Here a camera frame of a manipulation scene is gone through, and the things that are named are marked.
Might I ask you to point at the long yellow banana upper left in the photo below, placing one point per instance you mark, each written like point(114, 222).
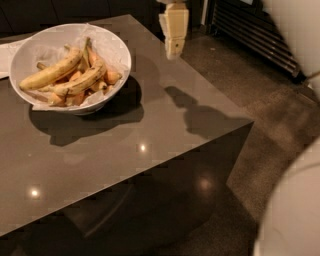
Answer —
point(54, 72)

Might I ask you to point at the dark cabinets background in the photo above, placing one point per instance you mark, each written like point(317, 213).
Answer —
point(25, 16)

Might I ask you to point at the white cloth left edge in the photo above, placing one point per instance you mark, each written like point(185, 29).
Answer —
point(7, 52)

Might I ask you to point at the white paper bowl liner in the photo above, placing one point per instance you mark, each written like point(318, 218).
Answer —
point(47, 47)

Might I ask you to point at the orange plantain bottom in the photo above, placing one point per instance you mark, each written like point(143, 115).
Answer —
point(66, 101)

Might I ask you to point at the orange plantain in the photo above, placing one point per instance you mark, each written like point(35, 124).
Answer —
point(112, 76)
point(66, 101)

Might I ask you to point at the black slatted appliance grille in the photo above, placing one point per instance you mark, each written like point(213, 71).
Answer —
point(248, 22)

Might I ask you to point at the yellow banana across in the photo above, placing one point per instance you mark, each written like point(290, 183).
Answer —
point(84, 81)

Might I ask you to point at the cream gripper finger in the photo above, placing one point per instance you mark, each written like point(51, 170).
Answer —
point(174, 23)

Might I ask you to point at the orange plantain right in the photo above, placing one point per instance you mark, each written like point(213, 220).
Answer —
point(112, 76)

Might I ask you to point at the white bowl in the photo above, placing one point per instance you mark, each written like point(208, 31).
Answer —
point(19, 71)

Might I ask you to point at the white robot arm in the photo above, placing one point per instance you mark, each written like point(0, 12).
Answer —
point(291, 222)

